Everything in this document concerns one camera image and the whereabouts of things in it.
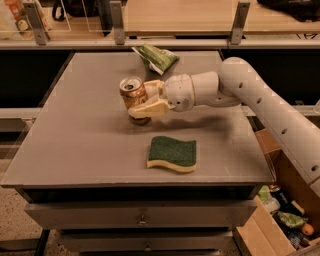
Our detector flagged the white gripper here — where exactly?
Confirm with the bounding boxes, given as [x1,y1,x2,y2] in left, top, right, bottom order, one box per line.
[128,74,195,119]

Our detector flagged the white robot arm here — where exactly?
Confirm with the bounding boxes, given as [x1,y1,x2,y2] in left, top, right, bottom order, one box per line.
[128,57,320,196]

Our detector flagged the green chip bag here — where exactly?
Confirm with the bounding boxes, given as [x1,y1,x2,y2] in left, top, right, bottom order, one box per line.
[132,44,179,75]

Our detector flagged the green and yellow sponge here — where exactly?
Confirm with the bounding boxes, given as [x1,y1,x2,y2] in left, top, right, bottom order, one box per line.
[147,136,197,173]

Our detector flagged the black bag top left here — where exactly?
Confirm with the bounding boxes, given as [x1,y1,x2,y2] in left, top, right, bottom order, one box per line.
[52,0,99,22]

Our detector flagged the upper grey drawer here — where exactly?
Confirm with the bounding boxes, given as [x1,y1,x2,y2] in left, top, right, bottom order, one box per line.
[25,200,256,230]

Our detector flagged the grey drawer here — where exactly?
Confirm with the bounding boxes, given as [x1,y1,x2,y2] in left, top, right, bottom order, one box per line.
[25,200,256,230]
[59,231,233,252]

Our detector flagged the lower grey drawer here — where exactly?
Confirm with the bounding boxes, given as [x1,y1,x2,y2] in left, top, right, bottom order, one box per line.
[59,231,233,252]

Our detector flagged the white orange snack bag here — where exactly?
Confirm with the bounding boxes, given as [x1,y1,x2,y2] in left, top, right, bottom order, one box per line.
[0,0,53,41]

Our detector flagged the dark bottle in box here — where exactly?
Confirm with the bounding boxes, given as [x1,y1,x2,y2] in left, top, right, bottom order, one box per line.
[269,185,304,216]

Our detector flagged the cardboard box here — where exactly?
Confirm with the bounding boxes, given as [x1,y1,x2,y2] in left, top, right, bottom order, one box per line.
[235,129,320,256]

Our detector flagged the black object top right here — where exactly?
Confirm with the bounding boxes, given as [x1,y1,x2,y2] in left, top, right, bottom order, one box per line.
[257,0,320,22]

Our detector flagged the green bag in box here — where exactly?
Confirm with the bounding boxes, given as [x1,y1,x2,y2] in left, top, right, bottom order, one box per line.
[277,211,308,228]

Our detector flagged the small orange fruit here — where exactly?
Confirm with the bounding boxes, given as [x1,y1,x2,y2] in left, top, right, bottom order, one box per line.
[301,223,314,236]

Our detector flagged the middle metal bracket post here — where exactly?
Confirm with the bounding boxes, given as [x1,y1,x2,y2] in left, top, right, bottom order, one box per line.
[110,0,126,45]

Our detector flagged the metal bracket post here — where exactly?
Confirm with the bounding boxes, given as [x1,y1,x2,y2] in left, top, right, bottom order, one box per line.
[229,1,250,45]
[23,0,49,46]
[110,0,126,45]

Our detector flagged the right metal bracket post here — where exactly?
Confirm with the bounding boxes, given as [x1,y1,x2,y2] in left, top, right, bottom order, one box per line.
[229,1,250,45]

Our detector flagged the left metal bracket post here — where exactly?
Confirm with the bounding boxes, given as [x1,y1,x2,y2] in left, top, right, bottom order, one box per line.
[23,0,49,46]

